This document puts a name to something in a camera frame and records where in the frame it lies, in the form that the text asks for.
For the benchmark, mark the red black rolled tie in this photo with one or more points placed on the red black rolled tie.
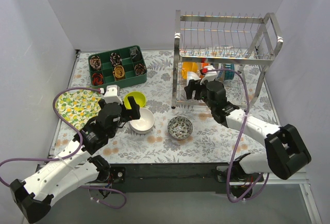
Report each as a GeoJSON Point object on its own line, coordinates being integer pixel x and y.
{"type": "Point", "coordinates": [97, 79]}

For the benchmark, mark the pink brown rolled tie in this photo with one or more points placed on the pink brown rolled tie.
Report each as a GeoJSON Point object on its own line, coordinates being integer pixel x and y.
{"type": "Point", "coordinates": [95, 63]}

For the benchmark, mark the dark grey rolled tie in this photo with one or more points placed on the dark grey rolled tie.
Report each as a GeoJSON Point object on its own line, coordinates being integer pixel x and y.
{"type": "Point", "coordinates": [135, 53]}

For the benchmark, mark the yellow orange bowl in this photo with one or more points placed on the yellow orange bowl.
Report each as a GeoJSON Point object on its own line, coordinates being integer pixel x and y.
{"type": "Point", "coordinates": [188, 67]}

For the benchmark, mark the teal bowl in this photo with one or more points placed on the teal bowl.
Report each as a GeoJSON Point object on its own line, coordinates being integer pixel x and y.
{"type": "Point", "coordinates": [228, 75]}

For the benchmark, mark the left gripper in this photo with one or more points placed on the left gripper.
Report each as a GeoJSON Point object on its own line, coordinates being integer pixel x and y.
{"type": "Point", "coordinates": [128, 112]}

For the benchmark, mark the dark floral rolled tie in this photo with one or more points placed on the dark floral rolled tie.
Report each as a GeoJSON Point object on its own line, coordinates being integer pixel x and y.
{"type": "Point", "coordinates": [115, 59]}

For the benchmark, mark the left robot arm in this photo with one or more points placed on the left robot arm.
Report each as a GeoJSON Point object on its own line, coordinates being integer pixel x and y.
{"type": "Point", "coordinates": [75, 165]}

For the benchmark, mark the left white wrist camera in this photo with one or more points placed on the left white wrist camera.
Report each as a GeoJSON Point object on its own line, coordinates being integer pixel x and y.
{"type": "Point", "coordinates": [111, 94]}

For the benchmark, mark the floral table mat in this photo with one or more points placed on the floral table mat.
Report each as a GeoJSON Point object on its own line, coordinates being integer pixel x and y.
{"type": "Point", "coordinates": [209, 142]}

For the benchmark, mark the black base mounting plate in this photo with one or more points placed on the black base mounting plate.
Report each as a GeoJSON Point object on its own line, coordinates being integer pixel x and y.
{"type": "Point", "coordinates": [168, 177]}

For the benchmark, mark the dark floral pink bowl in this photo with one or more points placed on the dark floral pink bowl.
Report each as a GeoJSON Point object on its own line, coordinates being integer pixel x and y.
{"type": "Point", "coordinates": [180, 127]}

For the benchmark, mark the light blue white bowl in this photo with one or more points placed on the light blue white bowl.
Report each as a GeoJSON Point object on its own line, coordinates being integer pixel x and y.
{"type": "Point", "coordinates": [145, 122]}

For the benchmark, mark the blue floral white bowl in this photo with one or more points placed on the blue floral white bowl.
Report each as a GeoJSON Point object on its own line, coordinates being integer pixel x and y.
{"type": "Point", "coordinates": [220, 73]}

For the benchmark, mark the steel two-tier dish rack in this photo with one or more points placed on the steel two-tier dish rack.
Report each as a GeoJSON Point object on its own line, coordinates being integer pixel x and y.
{"type": "Point", "coordinates": [221, 39]}

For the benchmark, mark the yellow black rolled tie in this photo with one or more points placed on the yellow black rolled tie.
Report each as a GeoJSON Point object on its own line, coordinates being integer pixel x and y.
{"type": "Point", "coordinates": [119, 72]}

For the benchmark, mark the green compartment tray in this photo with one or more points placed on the green compartment tray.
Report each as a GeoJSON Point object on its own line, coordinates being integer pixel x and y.
{"type": "Point", "coordinates": [124, 67]}

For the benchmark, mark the lemon print cloth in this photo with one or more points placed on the lemon print cloth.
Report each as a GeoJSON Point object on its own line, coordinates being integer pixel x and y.
{"type": "Point", "coordinates": [78, 106]}

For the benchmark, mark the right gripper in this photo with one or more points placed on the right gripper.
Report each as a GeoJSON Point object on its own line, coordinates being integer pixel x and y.
{"type": "Point", "coordinates": [195, 92]}

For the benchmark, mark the white ribbed bowl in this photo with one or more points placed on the white ribbed bowl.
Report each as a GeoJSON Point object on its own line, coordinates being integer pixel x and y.
{"type": "Point", "coordinates": [192, 76]}

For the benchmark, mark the lime green bowl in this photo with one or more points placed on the lime green bowl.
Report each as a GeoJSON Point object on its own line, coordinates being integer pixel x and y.
{"type": "Point", "coordinates": [137, 95]}
{"type": "Point", "coordinates": [142, 102]}

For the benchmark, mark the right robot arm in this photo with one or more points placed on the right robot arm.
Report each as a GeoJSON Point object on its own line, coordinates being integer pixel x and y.
{"type": "Point", "coordinates": [285, 153]}

